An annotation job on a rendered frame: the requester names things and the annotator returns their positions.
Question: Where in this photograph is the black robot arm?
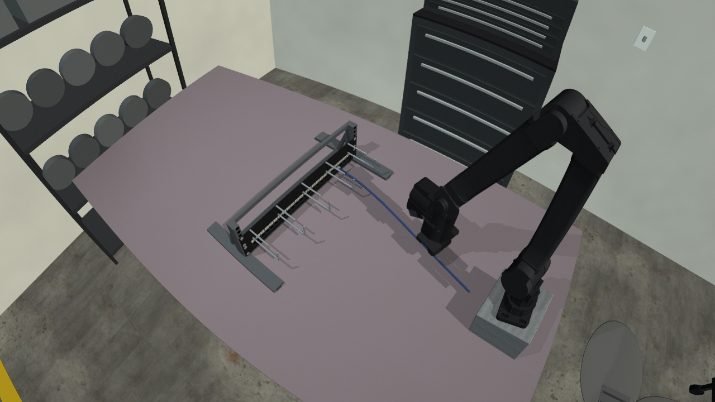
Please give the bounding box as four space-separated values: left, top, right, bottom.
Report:
407 89 621 329

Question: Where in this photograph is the dark grey metal rack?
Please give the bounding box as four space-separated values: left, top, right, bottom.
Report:
207 121 393 292

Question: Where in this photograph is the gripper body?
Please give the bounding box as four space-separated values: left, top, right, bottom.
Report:
416 221 459 256

